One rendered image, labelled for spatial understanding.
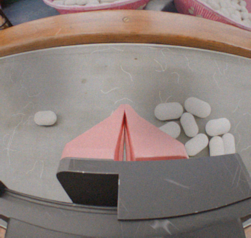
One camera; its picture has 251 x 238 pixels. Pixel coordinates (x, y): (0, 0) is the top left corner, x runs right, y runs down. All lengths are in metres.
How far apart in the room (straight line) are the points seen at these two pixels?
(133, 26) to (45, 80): 0.15
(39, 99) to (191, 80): 0.22
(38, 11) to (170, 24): 0.36
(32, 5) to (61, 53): 0.31
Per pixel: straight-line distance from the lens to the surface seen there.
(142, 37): 0.24
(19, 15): 0.54
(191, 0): 0.34
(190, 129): 0.20
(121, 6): 0.29
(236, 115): 0.26
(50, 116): 0.20
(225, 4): 0.43
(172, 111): 0.19
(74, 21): 0.26
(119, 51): 0.24
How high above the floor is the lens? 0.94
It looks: 76 degrees down
